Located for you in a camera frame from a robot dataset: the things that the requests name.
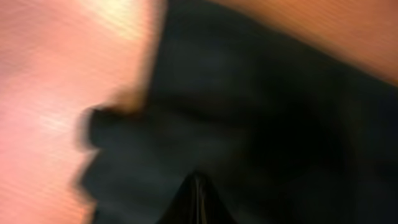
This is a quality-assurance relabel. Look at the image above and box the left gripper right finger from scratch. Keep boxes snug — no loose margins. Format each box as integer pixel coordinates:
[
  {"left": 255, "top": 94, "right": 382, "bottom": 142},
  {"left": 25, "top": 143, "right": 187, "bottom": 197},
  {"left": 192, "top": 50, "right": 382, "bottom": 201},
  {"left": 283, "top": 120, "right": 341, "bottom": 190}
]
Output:
[{"left": 197, "top": 173, "right": 237, "bottom": 224}]

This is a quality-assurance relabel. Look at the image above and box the black polo shirt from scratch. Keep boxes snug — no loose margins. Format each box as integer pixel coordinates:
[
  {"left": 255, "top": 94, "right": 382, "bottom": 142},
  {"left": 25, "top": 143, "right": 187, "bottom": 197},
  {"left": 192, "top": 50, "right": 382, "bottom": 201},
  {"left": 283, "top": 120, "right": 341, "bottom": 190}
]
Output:
[{"left": 81, "top": 1, "right": 397, "bottom": 224}]

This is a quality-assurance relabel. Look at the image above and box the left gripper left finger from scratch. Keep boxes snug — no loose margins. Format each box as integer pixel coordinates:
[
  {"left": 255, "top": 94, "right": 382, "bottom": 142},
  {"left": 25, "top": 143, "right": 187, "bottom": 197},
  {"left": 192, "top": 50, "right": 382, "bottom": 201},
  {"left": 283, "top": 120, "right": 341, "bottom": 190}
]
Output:
[{"left": 157, "top": 173, "right": 198, "bottom": 224}]

